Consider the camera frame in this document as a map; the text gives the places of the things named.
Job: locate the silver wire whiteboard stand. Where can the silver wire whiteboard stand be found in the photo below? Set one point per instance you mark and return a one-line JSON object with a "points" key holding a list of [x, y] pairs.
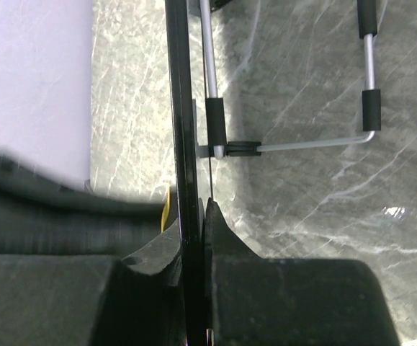
{"points": [[217, 144]]}

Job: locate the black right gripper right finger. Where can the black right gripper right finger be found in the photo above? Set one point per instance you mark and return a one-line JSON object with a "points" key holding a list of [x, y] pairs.
{"points": [[291, 301]]}

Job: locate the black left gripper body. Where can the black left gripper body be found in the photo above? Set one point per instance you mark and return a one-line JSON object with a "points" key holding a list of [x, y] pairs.
{"points": [[41, 216]]}

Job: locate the black framed small whiteboard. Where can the black framed small whiteboard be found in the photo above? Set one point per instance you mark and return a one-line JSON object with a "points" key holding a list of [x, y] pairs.
{"points": [[190, 212]]}

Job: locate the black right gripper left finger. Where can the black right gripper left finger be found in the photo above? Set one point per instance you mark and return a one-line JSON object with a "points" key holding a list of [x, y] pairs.
{"points": [[53, 294]]}

